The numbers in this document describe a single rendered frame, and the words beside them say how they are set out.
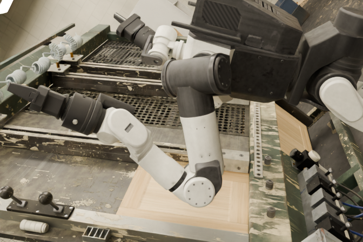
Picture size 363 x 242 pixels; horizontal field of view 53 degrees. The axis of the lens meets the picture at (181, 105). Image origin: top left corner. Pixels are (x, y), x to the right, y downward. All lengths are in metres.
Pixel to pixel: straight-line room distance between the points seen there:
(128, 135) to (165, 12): 4.29
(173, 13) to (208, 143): 4.26
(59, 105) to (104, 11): 5.95
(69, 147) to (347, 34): 1.05
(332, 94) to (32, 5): 6.61
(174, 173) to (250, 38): 0.40
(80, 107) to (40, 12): 6.41
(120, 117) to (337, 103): 0.59
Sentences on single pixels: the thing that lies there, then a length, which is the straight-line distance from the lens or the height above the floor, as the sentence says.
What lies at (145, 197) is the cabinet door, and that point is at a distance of 1.24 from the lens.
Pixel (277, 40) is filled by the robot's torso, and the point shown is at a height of 1.18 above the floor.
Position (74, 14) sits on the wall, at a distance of 6.97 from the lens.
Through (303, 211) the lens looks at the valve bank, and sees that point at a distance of 1.27.
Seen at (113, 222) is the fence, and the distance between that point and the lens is 1.14.
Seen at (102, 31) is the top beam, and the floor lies 1.85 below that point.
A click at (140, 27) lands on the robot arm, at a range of 1.45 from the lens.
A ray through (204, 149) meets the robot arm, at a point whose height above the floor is 1.19.
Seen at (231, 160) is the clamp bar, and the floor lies 0.97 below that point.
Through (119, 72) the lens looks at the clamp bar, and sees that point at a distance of 2.13.
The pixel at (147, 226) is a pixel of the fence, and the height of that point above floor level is 1.15.
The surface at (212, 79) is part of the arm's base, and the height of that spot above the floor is 1.28.
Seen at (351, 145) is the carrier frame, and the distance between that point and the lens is 2.37.
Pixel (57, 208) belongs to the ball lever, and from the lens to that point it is 1.18.
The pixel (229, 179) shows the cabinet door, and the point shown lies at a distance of 1.32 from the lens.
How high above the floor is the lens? 1.41
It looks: 8 degrees down
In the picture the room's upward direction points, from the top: 55 degrees counter-clockwise
